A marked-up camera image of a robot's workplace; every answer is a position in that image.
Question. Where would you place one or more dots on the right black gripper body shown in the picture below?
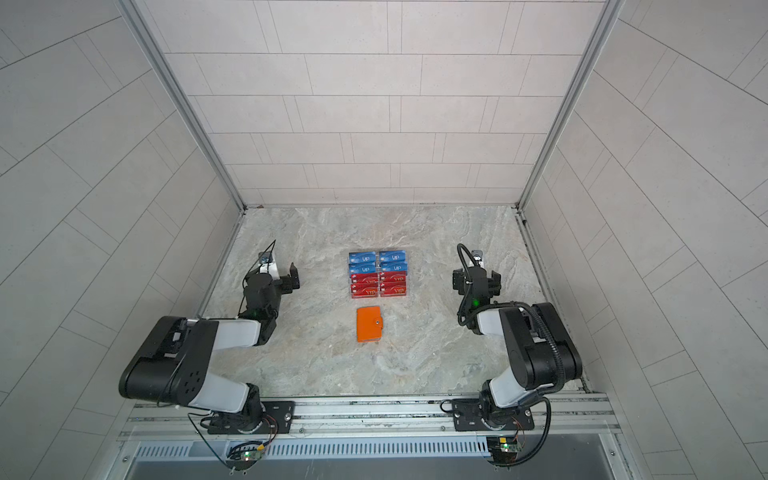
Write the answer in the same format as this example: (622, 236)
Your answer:
(480, 282)

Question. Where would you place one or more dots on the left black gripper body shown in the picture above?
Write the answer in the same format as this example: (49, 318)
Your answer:
(285, 282)

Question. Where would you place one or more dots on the clear acrylic card display stand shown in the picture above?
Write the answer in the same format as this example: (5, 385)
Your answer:
(374, 274)

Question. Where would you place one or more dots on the orange leather card holder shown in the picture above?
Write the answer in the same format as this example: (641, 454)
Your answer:
(369, 324)

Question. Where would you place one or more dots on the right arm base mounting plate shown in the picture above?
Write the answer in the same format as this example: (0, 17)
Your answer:
(472, 414)

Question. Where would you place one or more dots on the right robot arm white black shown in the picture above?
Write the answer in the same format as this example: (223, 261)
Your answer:
(542, 357)

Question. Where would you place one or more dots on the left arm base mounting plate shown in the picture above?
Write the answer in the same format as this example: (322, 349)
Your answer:
(256, 417)

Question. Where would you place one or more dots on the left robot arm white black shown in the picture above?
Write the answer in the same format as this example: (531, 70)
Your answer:
(172, 366)

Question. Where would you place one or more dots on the blue vip card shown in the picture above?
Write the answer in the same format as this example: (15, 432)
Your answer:
(392, 257)
(362, 257)
(395, 266)
(363, 268)

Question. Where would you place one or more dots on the blue VIP card back left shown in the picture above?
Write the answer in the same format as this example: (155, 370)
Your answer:
(362, 257)

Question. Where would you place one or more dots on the blue VIP card back right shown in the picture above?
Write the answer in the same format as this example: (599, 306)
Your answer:
(392, 257)

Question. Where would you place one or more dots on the right green circuit board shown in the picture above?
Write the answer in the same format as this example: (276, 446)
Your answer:
(503, 451)

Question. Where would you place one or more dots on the green circuit board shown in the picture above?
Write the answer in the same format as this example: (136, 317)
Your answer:
(243, 456)
(503, 451)

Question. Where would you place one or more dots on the left green circuit board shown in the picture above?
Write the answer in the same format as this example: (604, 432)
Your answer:
(243, 456)

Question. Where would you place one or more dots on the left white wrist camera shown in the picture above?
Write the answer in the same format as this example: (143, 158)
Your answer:
(267, 265)

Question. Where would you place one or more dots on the aluminium mounting rail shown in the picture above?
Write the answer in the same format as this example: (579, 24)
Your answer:
(572, 412)

